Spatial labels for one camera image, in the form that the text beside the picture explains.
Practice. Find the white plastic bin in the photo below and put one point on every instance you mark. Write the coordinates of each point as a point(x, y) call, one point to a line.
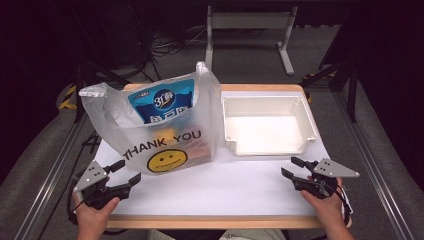
point(266, 133)

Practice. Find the aluminium floor rail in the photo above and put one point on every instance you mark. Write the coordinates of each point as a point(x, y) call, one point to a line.
point(373, 166)
point(50, 180)

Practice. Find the clear plastic smiley bag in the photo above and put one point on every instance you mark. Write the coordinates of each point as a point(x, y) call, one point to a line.
point(116, 126)

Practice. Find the person's right hand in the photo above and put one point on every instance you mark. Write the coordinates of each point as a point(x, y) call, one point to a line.
point(328, 210)

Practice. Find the copper brown long box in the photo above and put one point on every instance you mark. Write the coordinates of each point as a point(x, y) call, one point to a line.
point(198, 151)

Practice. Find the person's left hand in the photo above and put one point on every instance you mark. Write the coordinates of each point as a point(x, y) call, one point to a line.
point(91, 220)

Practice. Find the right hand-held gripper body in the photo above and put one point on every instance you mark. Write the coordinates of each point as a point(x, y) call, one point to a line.
point(330, 170)

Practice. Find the white metal stand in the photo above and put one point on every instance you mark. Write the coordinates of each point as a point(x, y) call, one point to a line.
point(250, 20)

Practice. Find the white table mat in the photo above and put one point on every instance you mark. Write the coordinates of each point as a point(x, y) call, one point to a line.
point(216, 186)

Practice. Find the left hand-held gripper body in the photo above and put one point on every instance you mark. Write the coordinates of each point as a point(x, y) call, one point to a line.
point(90, 176)

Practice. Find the yellow black hazard tape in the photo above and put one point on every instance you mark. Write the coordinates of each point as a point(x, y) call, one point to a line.
point(68, 98)

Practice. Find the blue snack pouch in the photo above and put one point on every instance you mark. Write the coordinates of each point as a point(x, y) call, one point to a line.
point(166, 100)

